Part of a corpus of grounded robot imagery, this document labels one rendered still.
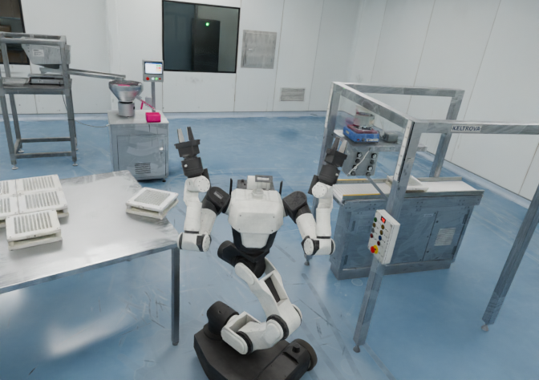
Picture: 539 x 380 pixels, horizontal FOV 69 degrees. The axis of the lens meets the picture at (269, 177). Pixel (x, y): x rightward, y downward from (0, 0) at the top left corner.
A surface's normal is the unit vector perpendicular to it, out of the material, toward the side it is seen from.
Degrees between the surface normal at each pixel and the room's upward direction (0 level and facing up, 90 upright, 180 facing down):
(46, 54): 90
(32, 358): 0
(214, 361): 0
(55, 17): 90
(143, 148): 90
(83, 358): 0
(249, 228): 90
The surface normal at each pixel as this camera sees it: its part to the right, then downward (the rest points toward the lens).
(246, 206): 0.13, -0.35
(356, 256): 0.27, 0.42
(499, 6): -0.91, 0.07
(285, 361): 0.10, -0.91
